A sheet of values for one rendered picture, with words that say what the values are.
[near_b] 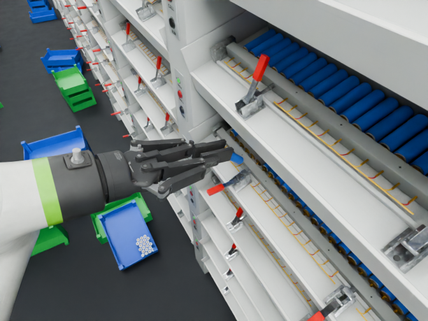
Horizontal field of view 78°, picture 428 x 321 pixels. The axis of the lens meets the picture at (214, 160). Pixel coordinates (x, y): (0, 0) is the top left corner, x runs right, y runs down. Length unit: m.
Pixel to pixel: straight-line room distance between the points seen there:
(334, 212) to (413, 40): 0.19
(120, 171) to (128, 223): 1.19
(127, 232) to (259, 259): 1.00
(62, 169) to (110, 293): 1.20
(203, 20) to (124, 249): 1.28
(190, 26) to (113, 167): 0.27
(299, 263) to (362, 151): 0.24
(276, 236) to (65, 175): 0.36
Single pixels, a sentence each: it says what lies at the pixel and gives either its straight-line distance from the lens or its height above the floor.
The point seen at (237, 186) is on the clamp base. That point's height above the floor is 0.96.
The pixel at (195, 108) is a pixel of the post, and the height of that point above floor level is 1.04.
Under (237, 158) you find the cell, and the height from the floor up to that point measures 1.00.
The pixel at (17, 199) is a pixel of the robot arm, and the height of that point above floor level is 1.15.
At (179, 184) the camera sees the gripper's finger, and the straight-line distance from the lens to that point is 0.42.
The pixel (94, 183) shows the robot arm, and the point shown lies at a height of 1.12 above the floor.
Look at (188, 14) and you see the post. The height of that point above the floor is 1.24.
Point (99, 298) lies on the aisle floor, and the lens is 1.55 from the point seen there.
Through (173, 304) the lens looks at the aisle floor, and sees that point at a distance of 1.45.
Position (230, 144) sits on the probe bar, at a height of 0.98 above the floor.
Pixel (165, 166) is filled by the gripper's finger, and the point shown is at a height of 1.08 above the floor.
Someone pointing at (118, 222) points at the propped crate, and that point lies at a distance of 1.59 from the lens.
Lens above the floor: 1.40
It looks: 49 degrees down
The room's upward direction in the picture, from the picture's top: straight up
